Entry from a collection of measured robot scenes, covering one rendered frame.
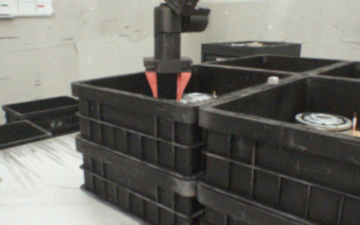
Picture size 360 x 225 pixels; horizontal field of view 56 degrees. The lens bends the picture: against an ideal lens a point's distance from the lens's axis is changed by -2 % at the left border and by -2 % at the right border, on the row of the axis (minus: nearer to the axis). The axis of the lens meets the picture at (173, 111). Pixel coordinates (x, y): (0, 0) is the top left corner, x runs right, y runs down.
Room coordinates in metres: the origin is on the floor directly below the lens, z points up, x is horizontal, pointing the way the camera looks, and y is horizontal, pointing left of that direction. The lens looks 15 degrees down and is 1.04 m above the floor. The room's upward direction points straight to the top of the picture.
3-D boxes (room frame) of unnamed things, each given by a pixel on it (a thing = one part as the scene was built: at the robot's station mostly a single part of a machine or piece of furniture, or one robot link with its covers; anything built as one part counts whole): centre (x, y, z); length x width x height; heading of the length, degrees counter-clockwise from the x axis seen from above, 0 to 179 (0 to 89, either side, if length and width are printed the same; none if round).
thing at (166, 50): (0.73, 0.01, 0.98); 0.10 x 0.07 x 0.07; 97
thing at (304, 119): (0.62, -0.28, 0.86); 0.10 x 0.10 x 0.01
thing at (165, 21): (0.74, 0.01, 1.04); 0.07 x 0.06 x 0.07; 133
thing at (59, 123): (1.88, 0.73, 0.37); 0.40 x 0.30 x 0.45; 133
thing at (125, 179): (0.68, -0.04, 0.76); 0.40 x 0.30 x 0.12; 139
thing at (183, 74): (0.73, 0.00, 0.91); 0.07 x 0.07 x 0.09; 7
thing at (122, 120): (0.68, -0.04, 0.87); 0.40 x 0.30 x 0.11; 139
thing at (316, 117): (0.62, -0.28, 0.86); 0.05 x 0.05 x 0.01
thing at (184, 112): (0.68, -0.04, 0.92); 0.40 x 0.30 x 0.02; 139
